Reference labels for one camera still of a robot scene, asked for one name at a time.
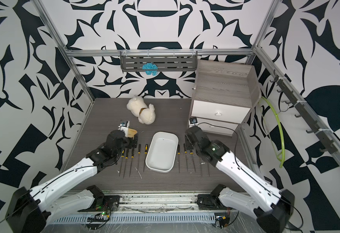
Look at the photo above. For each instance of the white plush toy dog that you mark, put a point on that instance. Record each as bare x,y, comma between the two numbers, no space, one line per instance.
145,113

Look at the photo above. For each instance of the white plastic storage tray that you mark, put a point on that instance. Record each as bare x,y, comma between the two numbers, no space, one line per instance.
162,152

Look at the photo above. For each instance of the teal crumpled cloth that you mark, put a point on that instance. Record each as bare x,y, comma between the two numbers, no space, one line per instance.
150,69

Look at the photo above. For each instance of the grey wooden drawer cabinet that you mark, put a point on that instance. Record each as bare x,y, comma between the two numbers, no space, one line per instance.
229,88

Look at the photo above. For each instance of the yellow black file tool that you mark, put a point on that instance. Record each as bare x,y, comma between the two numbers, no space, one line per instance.
139,152
132,158
145,156
125,163

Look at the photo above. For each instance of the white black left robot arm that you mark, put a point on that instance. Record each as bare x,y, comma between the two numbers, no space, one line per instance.
31,210

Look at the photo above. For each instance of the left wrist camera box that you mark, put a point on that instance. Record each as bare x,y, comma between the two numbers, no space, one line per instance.
124,127

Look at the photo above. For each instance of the grey slotted wall shelf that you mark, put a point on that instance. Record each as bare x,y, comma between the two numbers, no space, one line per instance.
165,63

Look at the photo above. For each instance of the grey wall hook rail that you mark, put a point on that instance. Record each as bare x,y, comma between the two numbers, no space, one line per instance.
317,127

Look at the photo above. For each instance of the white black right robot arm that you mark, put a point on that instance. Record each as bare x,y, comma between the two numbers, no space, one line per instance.
269,206

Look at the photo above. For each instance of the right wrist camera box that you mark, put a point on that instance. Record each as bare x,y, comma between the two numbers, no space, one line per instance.
193,122

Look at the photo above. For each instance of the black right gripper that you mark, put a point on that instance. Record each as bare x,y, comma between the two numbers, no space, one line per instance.
187,141

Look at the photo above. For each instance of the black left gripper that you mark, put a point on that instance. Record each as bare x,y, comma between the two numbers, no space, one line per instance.
131,143

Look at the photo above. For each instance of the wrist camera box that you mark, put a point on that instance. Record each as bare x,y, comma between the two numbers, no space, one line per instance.
124,127
193,122

